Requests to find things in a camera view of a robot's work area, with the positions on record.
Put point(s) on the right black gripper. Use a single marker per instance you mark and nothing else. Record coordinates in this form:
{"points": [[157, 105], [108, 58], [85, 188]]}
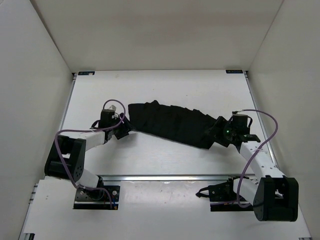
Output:
{"points": [[220, 123]]}

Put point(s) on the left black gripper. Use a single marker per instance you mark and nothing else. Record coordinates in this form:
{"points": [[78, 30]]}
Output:
{"points": [[127, 127]]}

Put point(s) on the black pleated skirt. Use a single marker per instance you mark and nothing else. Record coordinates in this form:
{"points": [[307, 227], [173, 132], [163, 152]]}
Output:
{"points": [[175, 123]]}

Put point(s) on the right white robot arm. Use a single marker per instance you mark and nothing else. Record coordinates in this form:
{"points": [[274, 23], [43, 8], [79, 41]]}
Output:
{"points": [[261, 188]]}

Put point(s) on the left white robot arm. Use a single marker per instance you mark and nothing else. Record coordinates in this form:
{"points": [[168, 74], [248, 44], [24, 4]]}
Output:
{"points": [[66, 159]]}

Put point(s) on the right corner label sticker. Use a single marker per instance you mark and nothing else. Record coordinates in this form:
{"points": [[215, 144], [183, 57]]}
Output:
{"points": [[234, 71]]}

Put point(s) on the corner label sticker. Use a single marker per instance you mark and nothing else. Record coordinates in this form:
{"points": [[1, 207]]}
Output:
{"points": [[234, 71], [86, 73]]}

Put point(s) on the left corner label sticker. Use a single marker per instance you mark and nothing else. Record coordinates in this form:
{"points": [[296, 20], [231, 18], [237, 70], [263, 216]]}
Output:
{"points": [[86, 73]]}

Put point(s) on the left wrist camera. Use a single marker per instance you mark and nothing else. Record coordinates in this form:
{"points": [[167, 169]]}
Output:
{"points": [[112, 108]]}

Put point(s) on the aluminium front rail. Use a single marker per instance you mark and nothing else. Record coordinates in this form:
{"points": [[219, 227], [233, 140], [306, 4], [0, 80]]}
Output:
{"points": [[167, 178]]}

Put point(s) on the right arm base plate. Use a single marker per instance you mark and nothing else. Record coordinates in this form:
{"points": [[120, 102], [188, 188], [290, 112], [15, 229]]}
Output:
{"points": [[222, 198]]}

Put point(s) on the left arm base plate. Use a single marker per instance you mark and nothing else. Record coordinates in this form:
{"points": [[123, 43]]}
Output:
{"points": [[97, 199]]}

